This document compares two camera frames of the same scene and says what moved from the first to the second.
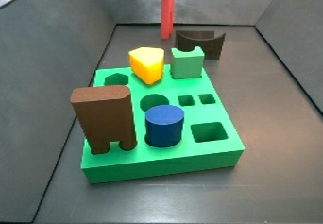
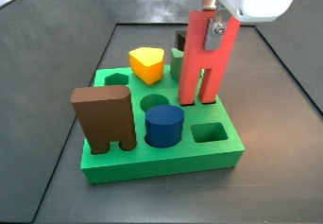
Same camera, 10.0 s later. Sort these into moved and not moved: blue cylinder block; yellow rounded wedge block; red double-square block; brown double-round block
Moved: red double-square block
Not moved: brown double-round block; yellow rounded wedge block; blue cylinder block
